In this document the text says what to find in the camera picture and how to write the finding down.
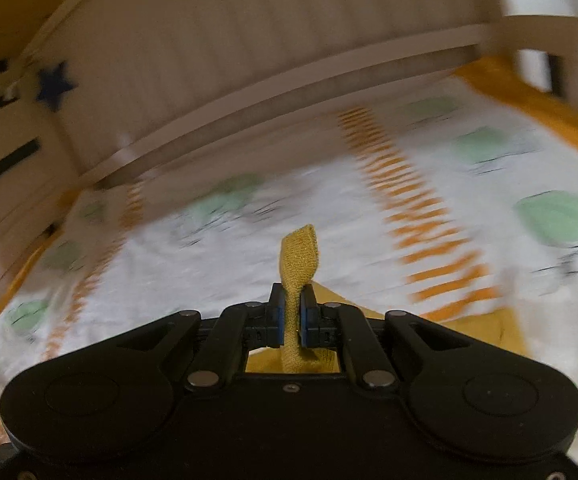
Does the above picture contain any yellow bed sheet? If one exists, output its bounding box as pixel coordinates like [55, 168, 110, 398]
[456, 56, 578, 162]

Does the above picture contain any white wooden bed frame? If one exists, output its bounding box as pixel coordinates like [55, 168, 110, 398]
[0, 0, 578, 333]

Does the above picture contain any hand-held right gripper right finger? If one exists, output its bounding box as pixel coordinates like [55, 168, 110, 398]
[300, 284, 470, 389]

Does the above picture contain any blue star decoration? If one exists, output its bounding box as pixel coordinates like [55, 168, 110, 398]
[36, 60, 78, 112]

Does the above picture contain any yellow knit garment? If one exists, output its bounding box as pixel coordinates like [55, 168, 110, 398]
[245, 224, 528, 375]

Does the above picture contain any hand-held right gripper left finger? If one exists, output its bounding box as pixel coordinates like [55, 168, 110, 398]
[113, 283, 285, 389]

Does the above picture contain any white leaf-print blanket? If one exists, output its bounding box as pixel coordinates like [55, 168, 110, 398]
[0, 77, 578, 466]

